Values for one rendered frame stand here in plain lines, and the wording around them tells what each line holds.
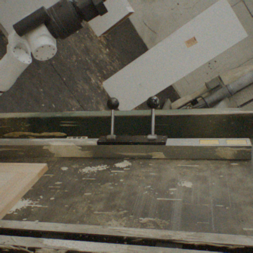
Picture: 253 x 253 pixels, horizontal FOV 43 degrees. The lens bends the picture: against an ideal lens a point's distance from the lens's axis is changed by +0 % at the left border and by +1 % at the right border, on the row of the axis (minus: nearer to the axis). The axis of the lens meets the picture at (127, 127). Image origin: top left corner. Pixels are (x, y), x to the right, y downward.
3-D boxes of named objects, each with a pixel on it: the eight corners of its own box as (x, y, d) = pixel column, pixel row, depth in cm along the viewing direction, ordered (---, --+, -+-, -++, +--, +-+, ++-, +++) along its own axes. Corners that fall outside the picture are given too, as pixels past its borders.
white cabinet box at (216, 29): (111, 76, 535) (222, -3, 458) (131, 104, 544) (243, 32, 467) (101, 83, 480) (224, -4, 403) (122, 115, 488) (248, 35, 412)
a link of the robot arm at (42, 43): (77, 45, 89) (43, 66, 90) (64, 18, 93) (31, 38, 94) (58, 21, 78) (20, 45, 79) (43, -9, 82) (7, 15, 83)
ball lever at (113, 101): (107, 143, 95) (108, 99, 97) (119, 143, 94) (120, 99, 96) (103, 141, 91) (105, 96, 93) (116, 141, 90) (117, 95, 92)
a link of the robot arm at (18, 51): (58, 39, 88) (29, 70, 94) (47, 17, 91) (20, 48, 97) (39, 32, 82) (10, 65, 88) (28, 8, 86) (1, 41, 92)
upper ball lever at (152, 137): (147, 143, 92) (147, 98, 94) (159, 143, 91) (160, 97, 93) (144, 141, 88) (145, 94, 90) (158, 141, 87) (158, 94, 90)
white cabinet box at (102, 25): (87, 9, 609) (116, -16, 582) (105, 35, 618) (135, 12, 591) (78, 9, 568) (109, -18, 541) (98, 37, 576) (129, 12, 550)
